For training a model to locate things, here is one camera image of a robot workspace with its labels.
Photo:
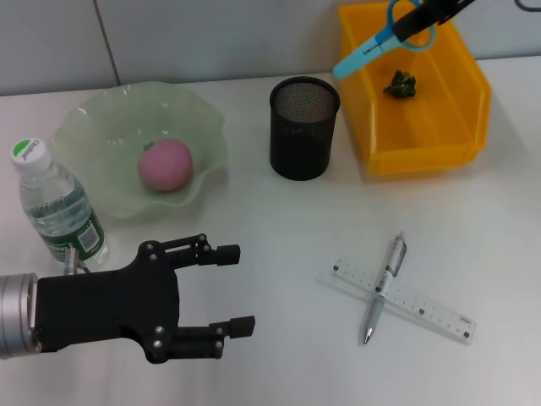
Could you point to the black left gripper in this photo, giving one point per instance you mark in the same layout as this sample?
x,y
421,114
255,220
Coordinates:
x,y
105,304

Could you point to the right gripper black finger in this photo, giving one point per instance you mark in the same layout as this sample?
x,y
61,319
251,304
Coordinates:
x,y
422,19

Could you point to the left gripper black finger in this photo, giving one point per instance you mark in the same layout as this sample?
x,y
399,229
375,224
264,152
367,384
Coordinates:
x,y
241,326

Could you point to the blue scissors with cover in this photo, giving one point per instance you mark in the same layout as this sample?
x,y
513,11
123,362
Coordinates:
x,y
363,53

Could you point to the green plastic wrapper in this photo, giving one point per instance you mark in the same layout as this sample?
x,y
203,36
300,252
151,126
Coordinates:
x,y
401,84

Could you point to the pink toy peach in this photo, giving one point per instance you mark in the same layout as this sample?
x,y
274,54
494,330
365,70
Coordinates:
x,y
167,167

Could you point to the clear water bottle green label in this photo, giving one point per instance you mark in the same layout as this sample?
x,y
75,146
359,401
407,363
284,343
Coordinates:
x,y
59,207

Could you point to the black mesh pen cup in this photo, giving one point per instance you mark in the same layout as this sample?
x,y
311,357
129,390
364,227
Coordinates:
x,y
300,148

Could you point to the silver white ballpoint pen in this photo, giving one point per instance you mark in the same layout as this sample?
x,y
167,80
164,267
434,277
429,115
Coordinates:
x,y
374,315

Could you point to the pale green glass fruit plate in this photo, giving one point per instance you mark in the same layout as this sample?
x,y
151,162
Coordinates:
x,y
105,127

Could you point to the transparent plastic ruler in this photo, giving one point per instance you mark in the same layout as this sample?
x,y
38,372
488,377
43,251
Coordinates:
x,y
439,315

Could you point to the yellow plastic bin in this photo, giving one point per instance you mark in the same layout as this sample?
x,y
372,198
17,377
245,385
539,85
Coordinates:
x,y
422,127

